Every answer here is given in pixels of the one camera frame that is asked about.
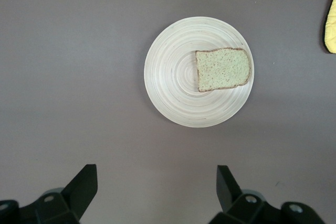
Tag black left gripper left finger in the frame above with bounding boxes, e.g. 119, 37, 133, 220
0, 164, 98, 224

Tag round light wooden plate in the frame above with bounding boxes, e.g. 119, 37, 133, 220
143, 16, 254, 129

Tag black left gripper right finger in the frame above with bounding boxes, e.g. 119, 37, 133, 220
208, 165, 325, 224

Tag yellow quilted oven mitt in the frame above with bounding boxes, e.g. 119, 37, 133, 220
320, 0, 336, 54

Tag slice of brown bread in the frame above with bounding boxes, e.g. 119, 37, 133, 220
195, 48, 252, 93

